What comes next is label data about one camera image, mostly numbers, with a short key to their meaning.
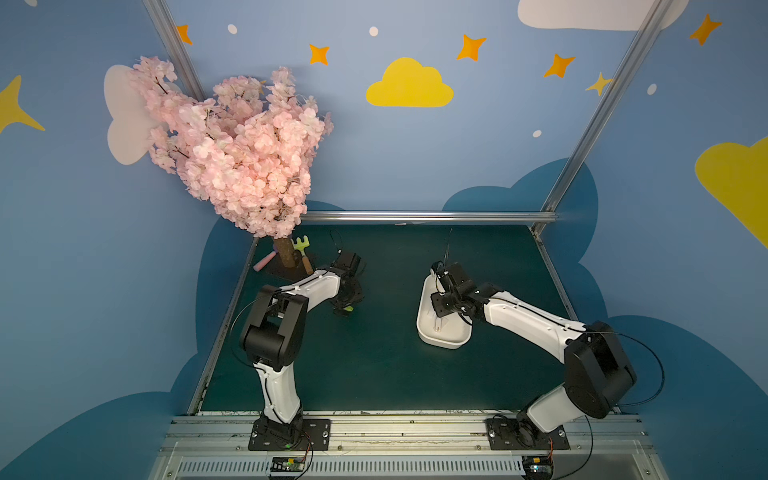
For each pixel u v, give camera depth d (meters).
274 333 0.50
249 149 0.62
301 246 1.14
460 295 0.68
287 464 0.72
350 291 0.84
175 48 0.74
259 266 1.07
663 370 0.45
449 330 0.92
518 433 0.66
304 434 0.74
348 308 0.96
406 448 0.74
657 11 0.69
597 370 0.44
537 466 0.73
